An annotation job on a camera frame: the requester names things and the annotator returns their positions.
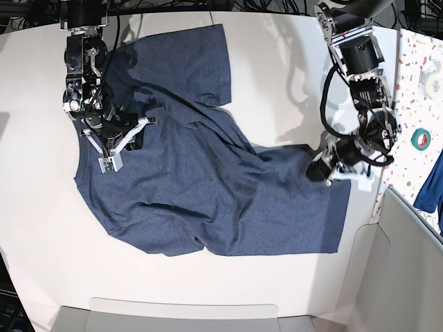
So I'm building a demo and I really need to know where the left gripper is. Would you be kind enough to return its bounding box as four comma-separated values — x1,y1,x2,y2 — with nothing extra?
306,136,368,183

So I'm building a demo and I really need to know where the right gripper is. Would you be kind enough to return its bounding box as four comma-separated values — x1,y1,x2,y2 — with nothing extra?
84,107,140,152

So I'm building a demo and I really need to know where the dark blue printed t-shirt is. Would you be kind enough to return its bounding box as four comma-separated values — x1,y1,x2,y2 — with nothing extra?
75,24,351,256

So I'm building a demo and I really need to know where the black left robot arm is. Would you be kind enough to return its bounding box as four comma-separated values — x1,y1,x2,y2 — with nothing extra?
306,1,401,182

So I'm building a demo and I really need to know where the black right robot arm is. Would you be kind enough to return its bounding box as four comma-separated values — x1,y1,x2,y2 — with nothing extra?
60,1,143,156

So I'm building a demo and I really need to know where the green tape roll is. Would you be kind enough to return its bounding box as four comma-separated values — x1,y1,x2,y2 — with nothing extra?
410,128,431,151

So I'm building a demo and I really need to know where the blue cloth at right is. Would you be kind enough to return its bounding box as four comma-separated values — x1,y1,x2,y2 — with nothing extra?
413,159,442,219

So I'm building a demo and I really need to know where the terrazzo patterned side surface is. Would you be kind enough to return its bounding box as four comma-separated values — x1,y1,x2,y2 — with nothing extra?
372,29,442,233

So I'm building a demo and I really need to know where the clear tape dispenser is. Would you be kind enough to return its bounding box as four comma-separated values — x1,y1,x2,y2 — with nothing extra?
419,59,442,102

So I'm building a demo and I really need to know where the grey front divider panel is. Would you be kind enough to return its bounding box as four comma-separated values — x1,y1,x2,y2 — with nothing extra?
51,297,314,331

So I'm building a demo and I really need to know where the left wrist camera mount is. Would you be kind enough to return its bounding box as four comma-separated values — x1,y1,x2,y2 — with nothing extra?
311,134,377,193

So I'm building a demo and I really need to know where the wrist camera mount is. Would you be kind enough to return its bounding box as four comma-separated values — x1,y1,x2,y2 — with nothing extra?
80,117,159,174
311,134,377,193

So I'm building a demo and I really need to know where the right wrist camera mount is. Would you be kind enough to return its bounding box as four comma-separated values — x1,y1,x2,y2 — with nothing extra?
80,117,159,174

